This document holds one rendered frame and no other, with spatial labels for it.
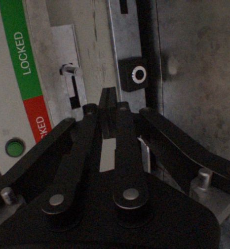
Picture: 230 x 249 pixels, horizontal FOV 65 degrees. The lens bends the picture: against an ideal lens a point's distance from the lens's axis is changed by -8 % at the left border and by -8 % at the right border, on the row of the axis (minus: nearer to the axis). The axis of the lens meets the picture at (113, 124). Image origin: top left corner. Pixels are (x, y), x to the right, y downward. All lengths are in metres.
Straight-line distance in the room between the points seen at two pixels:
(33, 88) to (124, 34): 0.19
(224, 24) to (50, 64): 0.25
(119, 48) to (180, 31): 0.11
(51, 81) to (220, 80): 0.25
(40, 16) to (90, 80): 0.14
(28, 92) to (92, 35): 0.15
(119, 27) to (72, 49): 0.10
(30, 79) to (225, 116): 0.31
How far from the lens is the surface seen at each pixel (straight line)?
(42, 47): 0.30
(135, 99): 0.41
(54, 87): 0.30
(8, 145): 0.36
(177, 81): 0.37
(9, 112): 0.34
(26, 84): 0.34
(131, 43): 0.39
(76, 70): 0.30
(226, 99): 0.32
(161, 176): 0.52
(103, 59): 0.37
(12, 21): 0.34
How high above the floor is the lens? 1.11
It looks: 24 degrees down
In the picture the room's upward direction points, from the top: 110 degrees counter-clockwise
